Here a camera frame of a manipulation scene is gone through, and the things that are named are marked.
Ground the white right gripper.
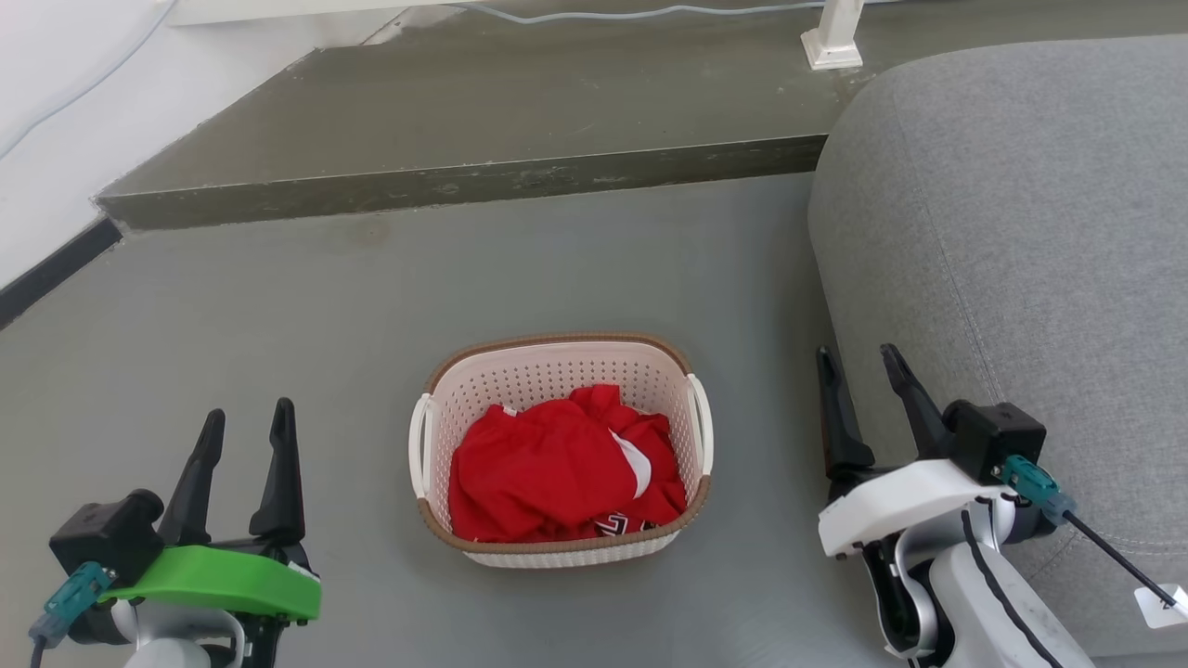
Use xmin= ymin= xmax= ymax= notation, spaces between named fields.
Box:
xmin=816 ymin=343 xmax=1018 ymax=559

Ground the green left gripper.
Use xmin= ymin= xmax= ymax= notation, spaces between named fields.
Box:
xmin=102 ymin=398 xmax=324 ymax=668

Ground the white plastic laundry basket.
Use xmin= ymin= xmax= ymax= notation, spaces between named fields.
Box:
xmin=408 ymin=332 xmax=715 ymax=569

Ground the grey fabric sofa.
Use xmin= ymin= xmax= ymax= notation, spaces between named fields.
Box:
xmin=807 ymin=35 xmax=1188 ymax=660

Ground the black baseboard strip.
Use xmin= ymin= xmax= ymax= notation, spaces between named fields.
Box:
xmin=0 ymin=216 xmax=124 ymax=331

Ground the red garment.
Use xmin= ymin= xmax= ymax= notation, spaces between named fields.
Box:
xmin=448 ymin=383 xmax=689 ymax=544

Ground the white wooden railing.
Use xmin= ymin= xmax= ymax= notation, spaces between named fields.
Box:
xmin=167 ymin=0 xmax=869 ymax=72

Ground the teal right camera connector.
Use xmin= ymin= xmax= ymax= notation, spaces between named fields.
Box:
xmin=1000 ymin=454 xmax=1078 ymax=526

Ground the teal camera connector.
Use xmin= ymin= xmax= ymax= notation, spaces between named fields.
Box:
xmin=28 ymin=560 xmax=118 ymax=648
xmin=1000 ymin=454 xmax=1078 ymax=526

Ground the teal left camera connector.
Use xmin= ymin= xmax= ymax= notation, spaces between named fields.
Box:
xmin=28 ymin=560 xmax=118 ymax=648

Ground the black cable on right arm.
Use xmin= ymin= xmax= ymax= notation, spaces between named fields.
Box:
xmin=959 ymin=508 xmax=1061 ymax=668

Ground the black right camera cable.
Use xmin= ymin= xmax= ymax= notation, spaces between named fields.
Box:
xmin=1062 ymin=509 xmax=1182 ymax=610

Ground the white cable tag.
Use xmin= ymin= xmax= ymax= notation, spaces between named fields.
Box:
xmin=1133 ymin=583 xmax=1188 ymax=631

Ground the light blue cable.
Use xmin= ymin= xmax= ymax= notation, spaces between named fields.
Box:
xmin=453 ymin=2 xmax=829 ymax=26
xmin=0 ymin=0 xmax=179 ymax=161

